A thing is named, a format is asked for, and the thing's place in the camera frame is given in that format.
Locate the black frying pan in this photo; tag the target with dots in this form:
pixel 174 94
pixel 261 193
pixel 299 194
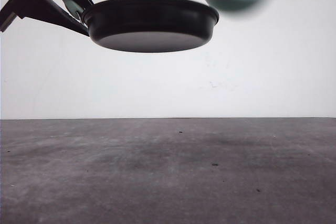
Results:
pixel 146 26

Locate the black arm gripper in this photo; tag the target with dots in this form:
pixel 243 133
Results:
pixel 46 11

